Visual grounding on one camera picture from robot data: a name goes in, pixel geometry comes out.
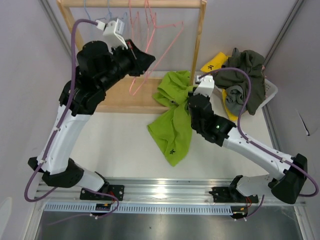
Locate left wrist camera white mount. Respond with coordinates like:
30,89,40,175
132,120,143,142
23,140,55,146
95,18,128,49

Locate lime green shorts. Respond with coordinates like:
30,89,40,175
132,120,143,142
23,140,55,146
147,70,193,167

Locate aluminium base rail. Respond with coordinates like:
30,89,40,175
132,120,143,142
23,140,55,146
35,177,307,207

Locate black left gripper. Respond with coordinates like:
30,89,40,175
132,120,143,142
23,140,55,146
98,39,156,93

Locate slotted cable duct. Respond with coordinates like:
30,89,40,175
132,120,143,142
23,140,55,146
44,202,233,216

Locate yellow shorts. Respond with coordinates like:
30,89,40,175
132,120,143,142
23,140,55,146
200,51,240,121

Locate dark olive shorts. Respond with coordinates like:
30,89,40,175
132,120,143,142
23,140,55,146
214,48,266,115

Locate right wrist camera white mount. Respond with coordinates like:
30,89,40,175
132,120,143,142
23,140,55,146
193,75,215,97

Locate light blue wire hanger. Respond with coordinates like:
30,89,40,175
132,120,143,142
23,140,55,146
96,0,128,22
83,0,91,20

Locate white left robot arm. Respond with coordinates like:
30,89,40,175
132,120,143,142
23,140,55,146
28,39,156,200

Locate white plastic basket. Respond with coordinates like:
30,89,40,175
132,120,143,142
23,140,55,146
213,78,278,110

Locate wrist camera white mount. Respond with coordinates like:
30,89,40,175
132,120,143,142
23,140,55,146
95,18,128,49
193,75,215,97

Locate pink wire hanger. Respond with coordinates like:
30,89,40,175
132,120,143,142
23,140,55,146
144,0,156,52
129,20,185,96
128,0,140,41

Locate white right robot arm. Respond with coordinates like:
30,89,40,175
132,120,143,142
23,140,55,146
187,94,308,204

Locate wooden clothes rack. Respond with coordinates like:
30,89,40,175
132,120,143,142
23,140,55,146
56,0,207,114

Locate grey shorts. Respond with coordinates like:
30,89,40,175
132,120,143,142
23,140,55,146
225,85,246,116

